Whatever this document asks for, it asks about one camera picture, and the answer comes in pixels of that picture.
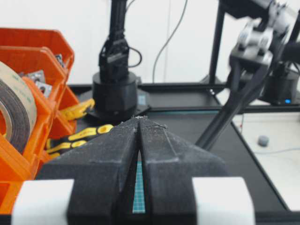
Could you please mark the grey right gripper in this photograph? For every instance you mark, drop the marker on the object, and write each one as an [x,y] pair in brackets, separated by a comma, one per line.
[252,53]

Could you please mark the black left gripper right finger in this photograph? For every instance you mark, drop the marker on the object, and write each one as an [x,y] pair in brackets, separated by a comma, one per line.
[169,163]

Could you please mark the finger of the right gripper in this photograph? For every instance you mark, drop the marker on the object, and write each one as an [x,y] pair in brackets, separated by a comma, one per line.
[225,115]

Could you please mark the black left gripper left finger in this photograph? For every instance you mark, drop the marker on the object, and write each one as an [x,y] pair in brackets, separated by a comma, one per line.
[103,170]

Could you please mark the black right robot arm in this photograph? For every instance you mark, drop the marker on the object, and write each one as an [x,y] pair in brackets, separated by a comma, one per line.
[202,113]

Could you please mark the black rear robot arm base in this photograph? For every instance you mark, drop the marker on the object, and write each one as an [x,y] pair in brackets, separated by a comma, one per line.
[115,88]

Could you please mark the black device with blue light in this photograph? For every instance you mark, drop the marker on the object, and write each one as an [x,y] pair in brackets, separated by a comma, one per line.
[281,85]

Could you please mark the green cutting mat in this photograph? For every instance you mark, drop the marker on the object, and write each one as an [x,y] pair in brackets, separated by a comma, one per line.
[139,200]

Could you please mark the yellow black pliers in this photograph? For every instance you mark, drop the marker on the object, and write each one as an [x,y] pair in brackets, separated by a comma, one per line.
[57,147]

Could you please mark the small grey cap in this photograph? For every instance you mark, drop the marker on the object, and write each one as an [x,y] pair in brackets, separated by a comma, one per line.
[263,141]

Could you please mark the roll of double-sided tape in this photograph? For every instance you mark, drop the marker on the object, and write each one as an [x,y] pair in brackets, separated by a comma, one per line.
[18,108]

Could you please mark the pile of grey metal brackets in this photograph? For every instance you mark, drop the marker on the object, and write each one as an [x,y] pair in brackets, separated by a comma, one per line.
[39,79]

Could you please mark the orange bin with tape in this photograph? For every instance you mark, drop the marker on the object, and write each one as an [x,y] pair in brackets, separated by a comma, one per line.
[16,168]

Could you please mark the orange bin with brackets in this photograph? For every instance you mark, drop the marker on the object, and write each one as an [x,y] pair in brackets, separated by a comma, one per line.
[29,50]

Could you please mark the black aluminium frame stand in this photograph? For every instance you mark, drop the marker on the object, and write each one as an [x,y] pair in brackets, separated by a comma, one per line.
[271,14]

